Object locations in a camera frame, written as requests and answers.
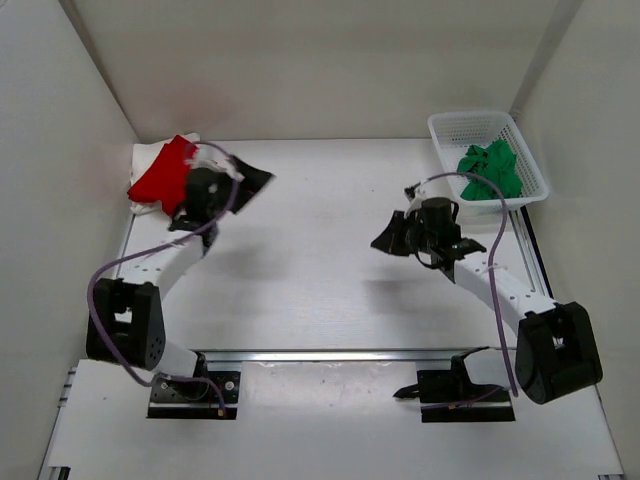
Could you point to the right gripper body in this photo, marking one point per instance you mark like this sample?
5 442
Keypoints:
426 240

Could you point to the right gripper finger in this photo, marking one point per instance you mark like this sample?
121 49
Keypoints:
384 242
404 238

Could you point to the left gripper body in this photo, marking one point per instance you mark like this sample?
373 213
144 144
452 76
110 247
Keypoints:
225 186

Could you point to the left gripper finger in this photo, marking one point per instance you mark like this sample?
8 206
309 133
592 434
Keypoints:
243 197
253 179

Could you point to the red t shirt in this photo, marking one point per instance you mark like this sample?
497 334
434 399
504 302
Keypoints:
162 177

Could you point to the white t shirt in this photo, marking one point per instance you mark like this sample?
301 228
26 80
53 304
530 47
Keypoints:
142 160

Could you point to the green t shirt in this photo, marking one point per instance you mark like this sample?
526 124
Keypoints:
495 163

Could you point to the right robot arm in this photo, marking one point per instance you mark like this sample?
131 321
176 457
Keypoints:
556 352

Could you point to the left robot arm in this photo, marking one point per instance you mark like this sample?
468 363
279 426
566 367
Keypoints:
126 321

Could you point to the white plastic basket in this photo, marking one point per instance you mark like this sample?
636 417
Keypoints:
453 133

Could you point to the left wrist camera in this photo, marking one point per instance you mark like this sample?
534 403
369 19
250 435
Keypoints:
214 161

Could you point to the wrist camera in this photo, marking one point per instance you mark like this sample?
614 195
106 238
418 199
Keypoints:
415 192
214 161

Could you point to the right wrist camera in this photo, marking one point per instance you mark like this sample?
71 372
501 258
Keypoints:
415 192

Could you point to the aluminium frame rail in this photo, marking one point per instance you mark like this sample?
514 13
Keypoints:
530 251

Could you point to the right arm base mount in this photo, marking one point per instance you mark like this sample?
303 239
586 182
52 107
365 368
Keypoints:
450 396

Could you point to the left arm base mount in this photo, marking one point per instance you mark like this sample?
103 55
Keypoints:
197 400

